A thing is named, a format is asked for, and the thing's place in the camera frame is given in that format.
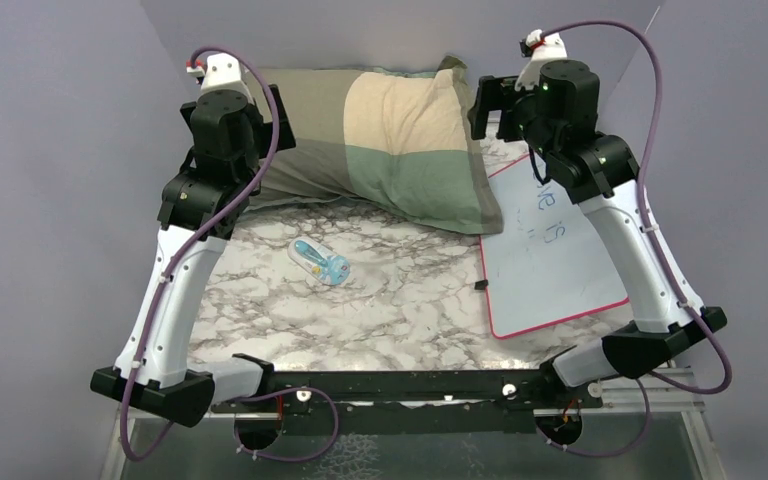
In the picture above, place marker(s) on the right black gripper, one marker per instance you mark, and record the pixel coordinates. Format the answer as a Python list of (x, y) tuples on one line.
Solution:
[(497, 93)]

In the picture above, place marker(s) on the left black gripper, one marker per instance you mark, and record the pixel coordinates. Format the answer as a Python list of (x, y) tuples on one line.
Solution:
[(266, 131)]

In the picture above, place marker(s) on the patchwork and blue pillowcase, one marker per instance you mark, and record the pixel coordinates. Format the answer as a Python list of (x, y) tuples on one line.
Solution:
[(399, 141)]

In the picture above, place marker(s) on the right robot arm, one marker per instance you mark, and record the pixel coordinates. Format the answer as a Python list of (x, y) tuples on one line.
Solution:
[(557, 119)]

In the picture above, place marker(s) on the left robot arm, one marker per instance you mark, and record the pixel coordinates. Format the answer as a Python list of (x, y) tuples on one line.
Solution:
[(197, 219)]

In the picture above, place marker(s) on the blue packaged toothbrush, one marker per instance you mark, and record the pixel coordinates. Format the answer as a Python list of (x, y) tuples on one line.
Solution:
[(321, 262)]

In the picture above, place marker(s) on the pink framed whiteboard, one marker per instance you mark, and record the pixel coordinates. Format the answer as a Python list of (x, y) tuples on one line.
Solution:
[(548, 265)]

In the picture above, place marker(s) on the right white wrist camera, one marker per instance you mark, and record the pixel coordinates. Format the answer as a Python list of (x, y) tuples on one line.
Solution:
[(539, 50)]

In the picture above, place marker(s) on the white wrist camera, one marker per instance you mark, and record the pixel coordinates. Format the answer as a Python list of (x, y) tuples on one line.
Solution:
[(539, 50), (219, 71)]

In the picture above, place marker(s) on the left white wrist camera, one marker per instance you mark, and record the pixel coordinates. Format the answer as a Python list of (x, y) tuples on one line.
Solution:
[(219, 71)]

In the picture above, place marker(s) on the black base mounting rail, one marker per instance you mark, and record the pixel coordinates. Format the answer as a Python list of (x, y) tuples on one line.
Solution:
[(406, 402)]

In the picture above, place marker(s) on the aluminium table frame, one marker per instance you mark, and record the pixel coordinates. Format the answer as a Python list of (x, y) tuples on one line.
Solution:
[(644, 430)]

